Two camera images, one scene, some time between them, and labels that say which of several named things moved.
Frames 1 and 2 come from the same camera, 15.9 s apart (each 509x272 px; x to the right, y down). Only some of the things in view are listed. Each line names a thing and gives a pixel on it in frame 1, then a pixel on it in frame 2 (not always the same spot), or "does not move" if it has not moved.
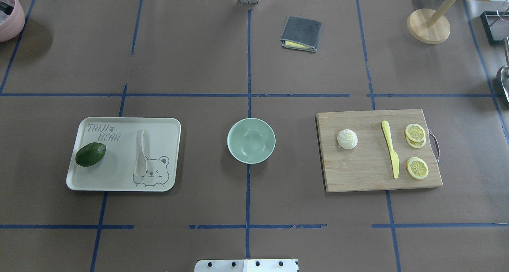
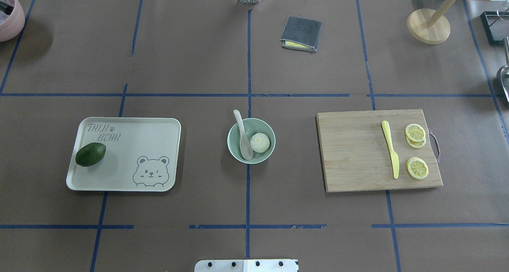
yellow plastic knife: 395,159 does not move
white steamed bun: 347,139 -> 259,142
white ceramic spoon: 141,162 -> 246,148
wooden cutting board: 368,165 does not move
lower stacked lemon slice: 415,144 does not move
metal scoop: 504,69 does not move
